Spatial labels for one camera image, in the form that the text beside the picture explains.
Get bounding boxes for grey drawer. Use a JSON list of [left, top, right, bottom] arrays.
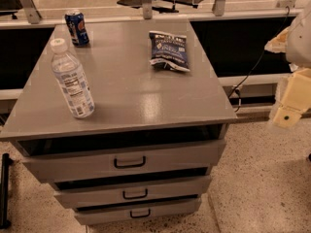
[[54, 176, 211, 209], [23, 139, 225, 183], [75, 197, 201, 225]]

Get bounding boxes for clear plastic water bottle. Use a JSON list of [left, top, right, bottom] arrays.
[[50, 38, 95, 118]]

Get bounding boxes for black cable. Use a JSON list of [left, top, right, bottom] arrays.
[[227, 5, 292, 114]]

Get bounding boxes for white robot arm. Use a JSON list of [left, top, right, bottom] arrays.
[[264, 3, 311, 129]]

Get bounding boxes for blue pepsi can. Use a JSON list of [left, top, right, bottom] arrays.
[[64, 10, 89, 47]]

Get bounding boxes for blue chip bag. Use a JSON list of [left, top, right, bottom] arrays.
[[149, 31, 190, 72]]

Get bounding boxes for middle grey drawer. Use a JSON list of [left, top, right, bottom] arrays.
[[54, 176, 211, 209]]

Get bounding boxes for black bar at left edge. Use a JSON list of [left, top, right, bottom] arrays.
[[0, 153, 13, 229]]

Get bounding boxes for top grey drawer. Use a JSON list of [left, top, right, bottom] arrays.
[[23, 139, 225, 183]]

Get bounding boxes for bottom grey drawer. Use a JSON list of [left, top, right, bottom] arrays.
[[75, 197, 201, 225]]

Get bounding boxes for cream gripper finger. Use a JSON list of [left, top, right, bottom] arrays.
[[271, 104, 302, 128], [264, 28, 289, 53]]

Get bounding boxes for grey drawer cabinet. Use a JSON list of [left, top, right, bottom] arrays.
[[1, 20, 235, 213]]

